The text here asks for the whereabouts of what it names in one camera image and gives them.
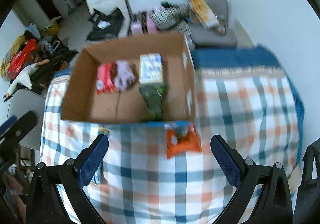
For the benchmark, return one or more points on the black bag on chair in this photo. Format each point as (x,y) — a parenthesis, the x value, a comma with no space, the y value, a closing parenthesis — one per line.
(105,27)

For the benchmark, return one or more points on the orange snack packet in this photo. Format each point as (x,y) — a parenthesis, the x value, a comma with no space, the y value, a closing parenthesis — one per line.
(189,142)

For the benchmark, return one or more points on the long blue snack packet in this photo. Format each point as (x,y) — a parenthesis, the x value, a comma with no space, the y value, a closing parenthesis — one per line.
(98,176)

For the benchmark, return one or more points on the pink suitcase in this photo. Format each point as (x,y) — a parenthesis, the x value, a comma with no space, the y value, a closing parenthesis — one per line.
(142,24)

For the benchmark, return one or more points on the white goose plush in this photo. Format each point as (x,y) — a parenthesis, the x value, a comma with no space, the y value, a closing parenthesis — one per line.
(23,78)

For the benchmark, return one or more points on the grey chair far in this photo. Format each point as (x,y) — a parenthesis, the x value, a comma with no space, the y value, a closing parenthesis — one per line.
(209,37)

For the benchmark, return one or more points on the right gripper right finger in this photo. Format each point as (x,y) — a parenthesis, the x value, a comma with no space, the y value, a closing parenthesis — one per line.
(274,203)

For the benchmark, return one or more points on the red plastic bag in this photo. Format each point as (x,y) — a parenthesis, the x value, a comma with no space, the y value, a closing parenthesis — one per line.
(25,55)

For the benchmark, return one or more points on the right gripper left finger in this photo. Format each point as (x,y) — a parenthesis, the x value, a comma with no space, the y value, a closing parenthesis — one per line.
(44,203)

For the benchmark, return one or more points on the red snack packet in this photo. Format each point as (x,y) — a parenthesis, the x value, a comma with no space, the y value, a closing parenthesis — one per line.
(105,78)

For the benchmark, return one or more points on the white blue tissue pack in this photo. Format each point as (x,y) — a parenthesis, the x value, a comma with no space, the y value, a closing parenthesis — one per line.
(151,69)

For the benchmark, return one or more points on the yellow printed box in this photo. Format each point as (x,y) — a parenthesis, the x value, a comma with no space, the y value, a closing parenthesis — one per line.
(204,13)

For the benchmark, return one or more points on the green snack packet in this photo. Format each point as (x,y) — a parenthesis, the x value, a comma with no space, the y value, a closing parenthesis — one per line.
(154,96)

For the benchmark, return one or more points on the white leather chair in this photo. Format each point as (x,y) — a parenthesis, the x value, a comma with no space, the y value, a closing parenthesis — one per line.
(107,6)

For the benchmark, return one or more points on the plaid quilt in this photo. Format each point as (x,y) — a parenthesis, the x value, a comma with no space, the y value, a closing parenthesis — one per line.
(256,115)

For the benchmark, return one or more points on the patterned black white bag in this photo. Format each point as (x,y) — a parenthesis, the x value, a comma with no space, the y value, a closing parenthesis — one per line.
(166,18)

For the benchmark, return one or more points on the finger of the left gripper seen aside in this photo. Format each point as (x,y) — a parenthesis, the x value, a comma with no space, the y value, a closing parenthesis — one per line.
(7,124)

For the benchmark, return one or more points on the grey chair near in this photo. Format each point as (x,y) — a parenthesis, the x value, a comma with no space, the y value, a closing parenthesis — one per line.
(20,103)

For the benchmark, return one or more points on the cardboard box blue front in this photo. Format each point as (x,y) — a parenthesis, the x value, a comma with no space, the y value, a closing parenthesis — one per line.
(81,103)

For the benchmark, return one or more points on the grey chair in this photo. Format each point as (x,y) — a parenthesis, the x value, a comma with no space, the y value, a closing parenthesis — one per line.
(209,37)
(20,103)

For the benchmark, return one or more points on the tape roll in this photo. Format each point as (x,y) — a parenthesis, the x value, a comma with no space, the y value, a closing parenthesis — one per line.
(221,29)

